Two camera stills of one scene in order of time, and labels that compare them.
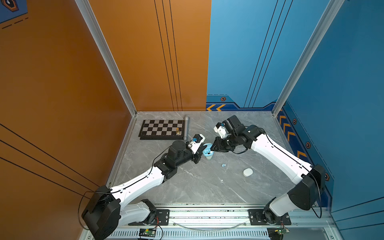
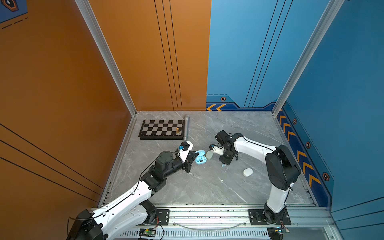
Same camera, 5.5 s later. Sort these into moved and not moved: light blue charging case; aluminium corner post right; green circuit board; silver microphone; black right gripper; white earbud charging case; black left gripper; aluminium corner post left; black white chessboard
Moved: black right gripper; light blue charging case; black left gripper
Not moved: white earbud charging case; aluminium corner post right; silver microphone; green circuit board; black white chessboard; aluminium corner post left
